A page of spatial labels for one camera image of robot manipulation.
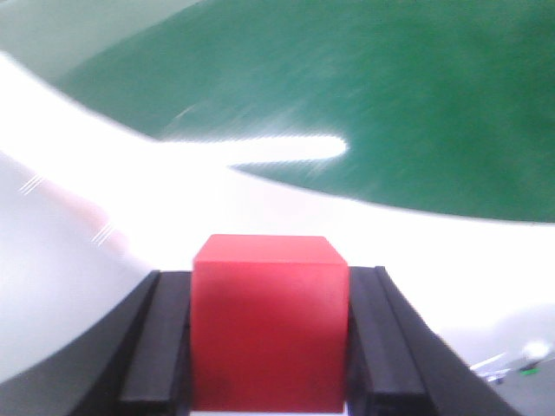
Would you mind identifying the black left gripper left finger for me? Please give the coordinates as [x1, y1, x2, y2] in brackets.
[64, 270, 194, 416]

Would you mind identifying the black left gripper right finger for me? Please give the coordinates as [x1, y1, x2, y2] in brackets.
[346, 266, 517, 415]

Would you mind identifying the red cube block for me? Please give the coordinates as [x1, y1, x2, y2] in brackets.
[190, 234, 349, 413]

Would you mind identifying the white outer conveyor rim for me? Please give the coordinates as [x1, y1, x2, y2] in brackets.
[1, 54, 554, 380]

